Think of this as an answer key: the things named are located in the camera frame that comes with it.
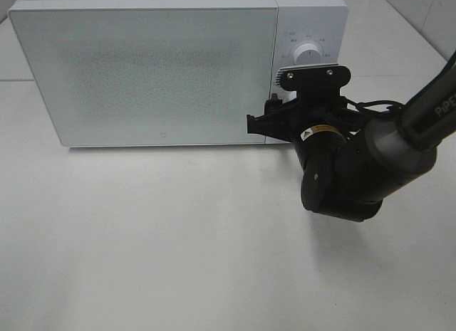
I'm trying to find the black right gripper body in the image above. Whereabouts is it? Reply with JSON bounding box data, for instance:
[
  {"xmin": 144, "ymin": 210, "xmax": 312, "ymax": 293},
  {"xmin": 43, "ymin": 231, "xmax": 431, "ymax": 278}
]
[{"xmin": 281, "ymin": 95, "xmax": 356, "ymax": 142}]

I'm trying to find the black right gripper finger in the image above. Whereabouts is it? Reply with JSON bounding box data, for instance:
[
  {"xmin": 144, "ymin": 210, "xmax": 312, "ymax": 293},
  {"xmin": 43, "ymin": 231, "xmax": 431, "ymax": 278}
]
[
  {"xmin": 247, "ymin": 105, "xmax": 296, "ymax": 141},
  {"xmin": 264, "ymin": 93, "xmax": 283, "ymax": 112}
]

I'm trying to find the white microwave door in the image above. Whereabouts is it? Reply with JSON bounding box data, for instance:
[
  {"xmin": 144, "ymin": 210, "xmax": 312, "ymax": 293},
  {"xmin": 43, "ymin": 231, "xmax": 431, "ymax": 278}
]
[{"xmin": 11, "ymin": 9, "xmax": 276, "ymax": 147}]

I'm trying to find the white microwave oven body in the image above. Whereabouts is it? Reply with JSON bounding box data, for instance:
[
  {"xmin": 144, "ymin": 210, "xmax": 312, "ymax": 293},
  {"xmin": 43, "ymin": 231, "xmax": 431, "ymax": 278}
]
[{"xmin": 16, "ymin": 0, "xmax": 349, "ymax": 149}]

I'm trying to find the white round knob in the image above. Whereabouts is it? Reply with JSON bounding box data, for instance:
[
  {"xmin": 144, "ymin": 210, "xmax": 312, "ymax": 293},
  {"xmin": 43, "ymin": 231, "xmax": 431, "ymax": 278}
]
[
  {"xmin": 284, "ymin": 91, "xmax": 297, "ymax": 103},
  {"xmin": 292, "ymin": 41, "xmax": 323, "ymax": 65}
]

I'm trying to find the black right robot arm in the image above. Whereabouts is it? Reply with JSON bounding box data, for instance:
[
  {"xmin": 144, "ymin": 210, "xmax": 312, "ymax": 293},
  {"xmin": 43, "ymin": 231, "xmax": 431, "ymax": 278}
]
[{"xmin": 247, "ymin": 58, "xmax": 455, "ymax": 222}]

